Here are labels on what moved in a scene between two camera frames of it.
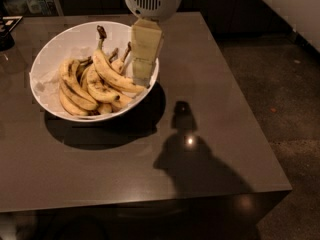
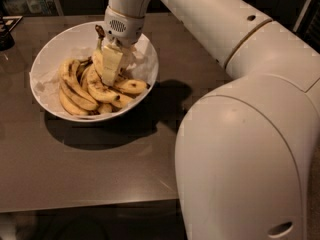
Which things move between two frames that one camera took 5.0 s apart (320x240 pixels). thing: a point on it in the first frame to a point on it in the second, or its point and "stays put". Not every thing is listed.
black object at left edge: x=6 y=25 stays put
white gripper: x=154 y=0 to x=124 y=29
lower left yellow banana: x=70 y=105 stays put
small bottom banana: x=105 y=108 stays put
